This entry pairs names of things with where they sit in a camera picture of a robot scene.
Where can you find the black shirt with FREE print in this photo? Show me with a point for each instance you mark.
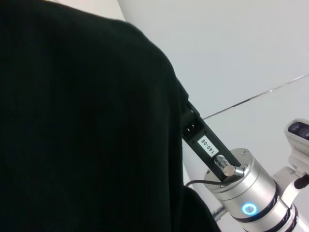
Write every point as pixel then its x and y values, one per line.
pixel 84 120

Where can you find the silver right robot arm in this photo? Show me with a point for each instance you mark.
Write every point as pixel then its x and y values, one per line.
pixel 241 191

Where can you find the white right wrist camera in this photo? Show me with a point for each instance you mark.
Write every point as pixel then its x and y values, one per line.
pixel 299 135

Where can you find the silver flange connector plug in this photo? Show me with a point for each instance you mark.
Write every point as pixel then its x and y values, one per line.
pixel 217 212

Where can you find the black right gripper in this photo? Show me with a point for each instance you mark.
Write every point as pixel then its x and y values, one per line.
pixel 200 135

